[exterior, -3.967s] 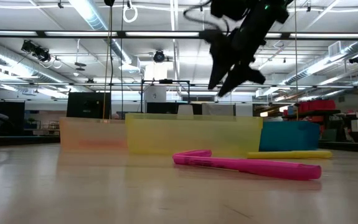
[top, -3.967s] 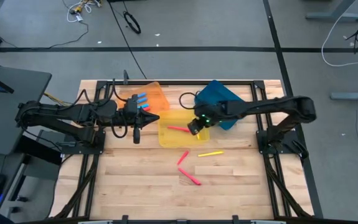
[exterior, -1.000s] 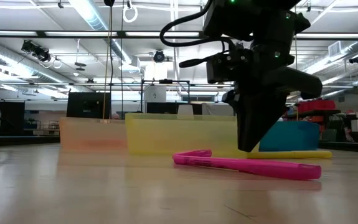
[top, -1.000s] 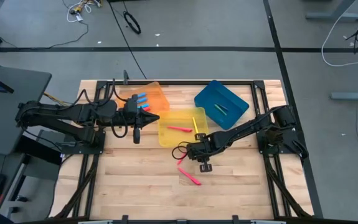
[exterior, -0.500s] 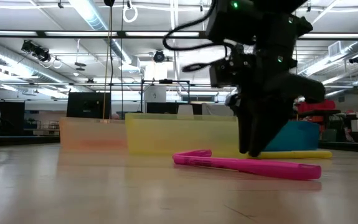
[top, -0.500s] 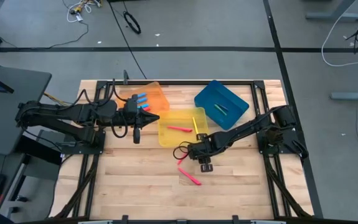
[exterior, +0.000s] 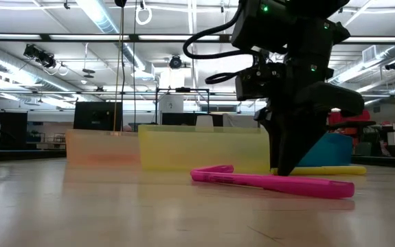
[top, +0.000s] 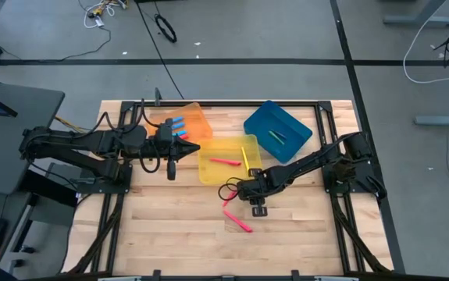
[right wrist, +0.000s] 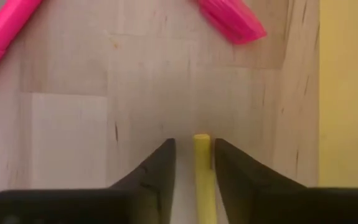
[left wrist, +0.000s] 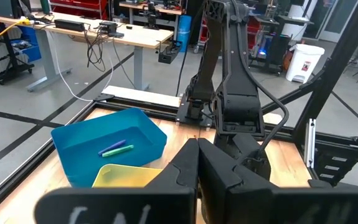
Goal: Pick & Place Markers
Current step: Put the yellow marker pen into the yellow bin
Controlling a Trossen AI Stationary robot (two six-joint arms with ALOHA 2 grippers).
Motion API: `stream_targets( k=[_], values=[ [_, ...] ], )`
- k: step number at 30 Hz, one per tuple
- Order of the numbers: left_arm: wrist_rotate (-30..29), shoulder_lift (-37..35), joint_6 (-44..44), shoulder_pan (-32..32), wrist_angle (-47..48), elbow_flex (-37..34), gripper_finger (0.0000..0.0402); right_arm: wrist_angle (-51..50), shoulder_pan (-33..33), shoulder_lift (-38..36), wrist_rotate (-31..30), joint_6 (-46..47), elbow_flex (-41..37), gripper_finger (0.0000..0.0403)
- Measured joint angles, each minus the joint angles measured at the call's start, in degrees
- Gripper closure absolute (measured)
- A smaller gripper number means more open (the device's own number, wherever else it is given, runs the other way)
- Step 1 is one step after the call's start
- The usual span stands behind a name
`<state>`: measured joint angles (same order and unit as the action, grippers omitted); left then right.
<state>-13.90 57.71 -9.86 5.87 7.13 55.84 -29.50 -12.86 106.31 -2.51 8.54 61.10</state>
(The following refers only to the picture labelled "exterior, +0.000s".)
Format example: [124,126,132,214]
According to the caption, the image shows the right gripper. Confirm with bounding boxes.
[253,54,365,177]

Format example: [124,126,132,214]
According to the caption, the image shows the yellow highlighter marker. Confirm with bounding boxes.
[270,165,368,176]

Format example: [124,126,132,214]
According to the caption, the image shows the white LED light strip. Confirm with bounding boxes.
[49,34,130,41]
[0,34,43,40]
[350,36,395,43]
[138,34,221,41]

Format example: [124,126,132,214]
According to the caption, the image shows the teal plastic bin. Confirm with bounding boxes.
[298,132,353,168]

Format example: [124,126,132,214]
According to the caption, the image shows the grey white board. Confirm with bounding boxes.
[222,113,265,130]

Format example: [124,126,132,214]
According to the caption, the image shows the red storage bins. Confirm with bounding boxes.
[327,108,372,125]

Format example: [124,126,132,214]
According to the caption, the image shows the yellow translucent plastic bin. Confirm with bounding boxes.
[137,124,272,174]

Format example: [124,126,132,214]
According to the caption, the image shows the dark storage shelf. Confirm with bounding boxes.
[327,119,395,157]

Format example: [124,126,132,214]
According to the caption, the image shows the black panel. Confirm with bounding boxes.
[161,113,224,127]

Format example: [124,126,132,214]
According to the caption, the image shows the white building column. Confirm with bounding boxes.
[158,68,185,114]

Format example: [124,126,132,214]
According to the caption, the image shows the black monitor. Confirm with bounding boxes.
[73,101,124,132]

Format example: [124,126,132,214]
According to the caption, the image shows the orange translucent plastic bin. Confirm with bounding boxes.
[65,128,140,167]

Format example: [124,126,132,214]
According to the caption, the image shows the silver ventilation duct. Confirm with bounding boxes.
[0,47,81,102]
[327,43,395,94]
[75,0,146,71]

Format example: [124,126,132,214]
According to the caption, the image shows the white cable loop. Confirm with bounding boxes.
[135,0,153,26]

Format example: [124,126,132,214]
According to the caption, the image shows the black hanging cable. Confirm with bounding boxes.
[132,0,137,126]

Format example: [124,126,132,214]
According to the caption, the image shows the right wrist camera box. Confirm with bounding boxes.
[234,61,287,102]

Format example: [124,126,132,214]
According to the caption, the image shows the brown hanging cable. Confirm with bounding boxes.
[113,6,125,134]

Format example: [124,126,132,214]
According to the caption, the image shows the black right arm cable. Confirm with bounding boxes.
[182,19,253,86]

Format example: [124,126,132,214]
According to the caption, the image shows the black rig camera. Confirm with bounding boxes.
[168,54,183,71]

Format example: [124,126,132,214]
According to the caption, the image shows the black stand frame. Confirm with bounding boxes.
[154,86,211,126]

